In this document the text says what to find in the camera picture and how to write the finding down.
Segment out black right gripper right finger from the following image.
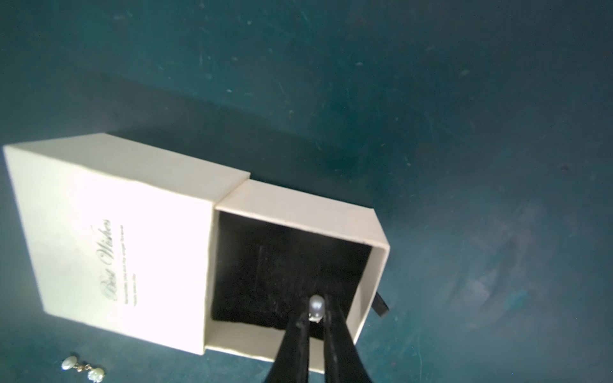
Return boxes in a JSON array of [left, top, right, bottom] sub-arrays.
[[323, 295, 372, 383]]

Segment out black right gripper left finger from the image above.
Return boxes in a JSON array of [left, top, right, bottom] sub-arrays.
[[264, 298, 310, 383]]

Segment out pearl drop earring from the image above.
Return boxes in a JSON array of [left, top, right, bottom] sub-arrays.
[[308, 295, 326, 323], [61, 355, 106, 383]]

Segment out cream drawer jewelry box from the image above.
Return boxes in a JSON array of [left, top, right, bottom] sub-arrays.
[[3, 133, 390, 362]]

